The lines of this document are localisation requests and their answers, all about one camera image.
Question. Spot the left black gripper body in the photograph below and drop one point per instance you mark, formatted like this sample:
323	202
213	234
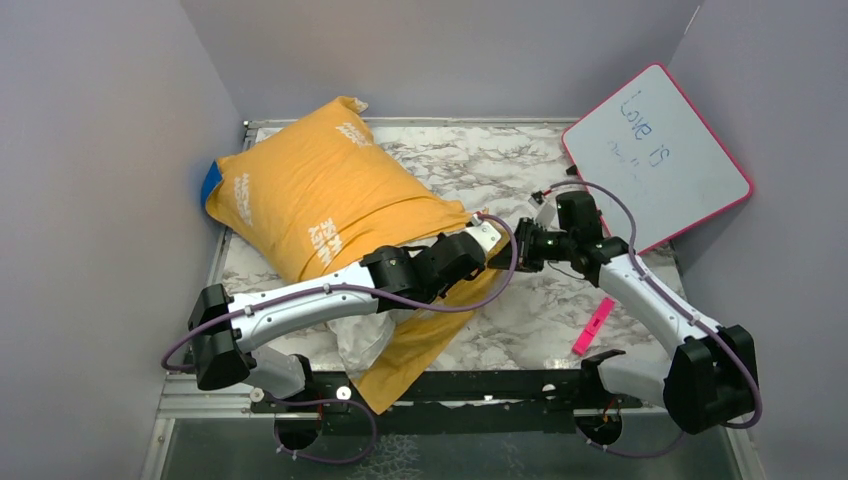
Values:
433	292

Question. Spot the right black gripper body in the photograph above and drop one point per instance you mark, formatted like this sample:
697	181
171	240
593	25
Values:
538	245

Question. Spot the white pillow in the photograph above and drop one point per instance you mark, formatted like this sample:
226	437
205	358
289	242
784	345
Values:
362	339

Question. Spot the yellow Mickey Mouse pillowcase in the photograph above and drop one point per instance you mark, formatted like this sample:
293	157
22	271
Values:
302	195

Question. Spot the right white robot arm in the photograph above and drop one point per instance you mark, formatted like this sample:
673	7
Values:
710	378

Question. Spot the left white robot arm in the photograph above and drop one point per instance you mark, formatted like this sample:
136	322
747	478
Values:
229	335

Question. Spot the pink marker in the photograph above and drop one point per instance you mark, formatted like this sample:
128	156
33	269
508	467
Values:
594	325

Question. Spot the pink framed whiteboard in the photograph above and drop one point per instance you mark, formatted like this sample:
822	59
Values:
655	167

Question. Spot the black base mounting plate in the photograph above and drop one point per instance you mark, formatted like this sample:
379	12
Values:
446	402

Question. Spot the aluminium table frame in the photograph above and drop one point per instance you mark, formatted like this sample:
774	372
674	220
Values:
521	341

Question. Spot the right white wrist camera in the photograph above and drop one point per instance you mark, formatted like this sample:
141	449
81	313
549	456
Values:
545	212

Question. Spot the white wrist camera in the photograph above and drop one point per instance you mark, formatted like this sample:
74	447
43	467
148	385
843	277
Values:
484	233
545	212

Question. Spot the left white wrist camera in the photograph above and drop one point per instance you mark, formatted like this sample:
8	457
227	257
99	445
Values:
484	233

